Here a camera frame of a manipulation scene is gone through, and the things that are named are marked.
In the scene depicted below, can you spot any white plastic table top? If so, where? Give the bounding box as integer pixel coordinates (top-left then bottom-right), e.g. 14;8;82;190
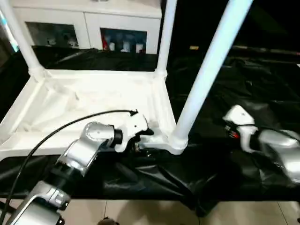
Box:
0;68;190;163

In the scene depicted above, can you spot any black plastic mat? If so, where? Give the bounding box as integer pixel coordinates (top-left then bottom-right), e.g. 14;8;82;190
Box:
0;44;300;218

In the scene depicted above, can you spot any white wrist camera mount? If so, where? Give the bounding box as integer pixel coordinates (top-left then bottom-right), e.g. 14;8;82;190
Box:
114;112;151;153
221;104;256;153

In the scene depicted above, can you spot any black flat monitor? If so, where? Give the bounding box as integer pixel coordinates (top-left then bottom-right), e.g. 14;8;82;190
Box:
231;45;300;56

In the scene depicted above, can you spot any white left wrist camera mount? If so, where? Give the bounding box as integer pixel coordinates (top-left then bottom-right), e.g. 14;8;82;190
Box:
114;112;151;153

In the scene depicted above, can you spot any white glass-door cabinet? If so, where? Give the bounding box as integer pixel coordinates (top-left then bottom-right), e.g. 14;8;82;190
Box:
12;0;163;55

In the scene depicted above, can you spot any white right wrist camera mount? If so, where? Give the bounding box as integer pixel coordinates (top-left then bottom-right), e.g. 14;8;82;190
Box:
221;104;256;153

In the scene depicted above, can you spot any brown round hanging knob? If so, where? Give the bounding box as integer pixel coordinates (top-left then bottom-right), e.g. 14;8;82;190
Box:
97;216;118;225

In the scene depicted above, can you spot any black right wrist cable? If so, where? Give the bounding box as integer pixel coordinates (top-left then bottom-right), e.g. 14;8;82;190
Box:
236;123;300;142

